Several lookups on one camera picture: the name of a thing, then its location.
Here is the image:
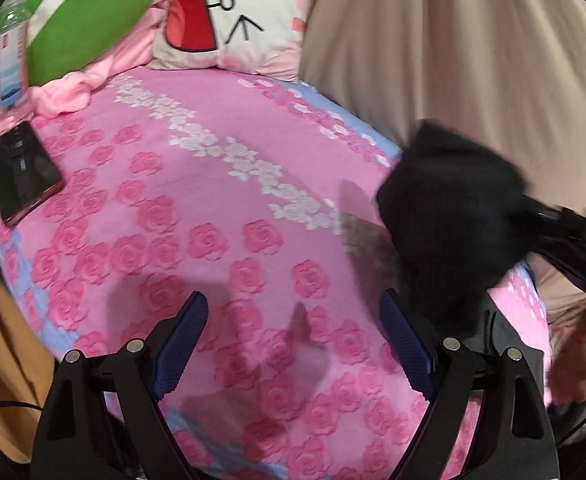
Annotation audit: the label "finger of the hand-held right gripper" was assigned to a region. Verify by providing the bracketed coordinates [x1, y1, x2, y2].
[522, 194, 564, 225]

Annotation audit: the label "person's right hand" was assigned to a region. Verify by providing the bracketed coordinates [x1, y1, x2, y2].
[547, 310, 586, 407]

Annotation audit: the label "green pillow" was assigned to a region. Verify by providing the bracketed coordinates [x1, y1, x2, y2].
[0, 0, 161, 98]

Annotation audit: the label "dark grey pants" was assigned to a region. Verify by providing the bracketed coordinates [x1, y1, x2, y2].
[377, 119, 544, 361]

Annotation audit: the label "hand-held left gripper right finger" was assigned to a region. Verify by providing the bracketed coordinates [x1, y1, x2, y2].
[378, 290, 560, 480]

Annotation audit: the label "black cable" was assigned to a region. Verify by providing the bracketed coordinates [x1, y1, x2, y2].
[0, 399, 44, 415]

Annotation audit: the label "white rabbit face pillow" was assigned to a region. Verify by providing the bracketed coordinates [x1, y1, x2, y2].
[149, 0, 314, 82]

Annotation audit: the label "black smartphone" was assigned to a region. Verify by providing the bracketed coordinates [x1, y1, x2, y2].
[0, 120, 66, 229]

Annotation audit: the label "beige curtain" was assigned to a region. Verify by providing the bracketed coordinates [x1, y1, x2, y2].
[298, 0, 586, 326]

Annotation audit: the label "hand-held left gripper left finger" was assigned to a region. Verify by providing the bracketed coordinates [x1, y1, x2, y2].
[29, 290, 210, 480]

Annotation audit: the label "brown cloth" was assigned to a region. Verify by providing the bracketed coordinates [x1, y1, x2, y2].
[0, 114, 60, 463]

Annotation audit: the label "clear plastic water bottle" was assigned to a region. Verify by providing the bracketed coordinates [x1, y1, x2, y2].
[0, 0, 42, 112]

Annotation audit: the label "pink rose print bedsheet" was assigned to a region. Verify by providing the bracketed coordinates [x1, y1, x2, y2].
[0, 67, 554, 480]

